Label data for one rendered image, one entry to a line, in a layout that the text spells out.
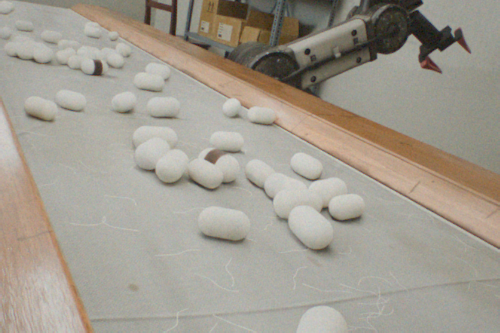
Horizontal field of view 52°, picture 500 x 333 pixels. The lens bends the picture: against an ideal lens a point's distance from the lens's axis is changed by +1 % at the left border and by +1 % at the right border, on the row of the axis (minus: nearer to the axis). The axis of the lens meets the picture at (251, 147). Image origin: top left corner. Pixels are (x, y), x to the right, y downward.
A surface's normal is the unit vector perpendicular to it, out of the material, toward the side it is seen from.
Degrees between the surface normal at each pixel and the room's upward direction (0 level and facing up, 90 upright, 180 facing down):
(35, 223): 0
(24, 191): 0
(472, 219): 45
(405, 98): 90
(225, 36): 91
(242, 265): 0
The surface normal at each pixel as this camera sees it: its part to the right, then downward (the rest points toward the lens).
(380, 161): -0.47, -0.68
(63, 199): 0.19, -0.94
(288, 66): 0.40, 0.31
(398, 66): -0.81, 0.00
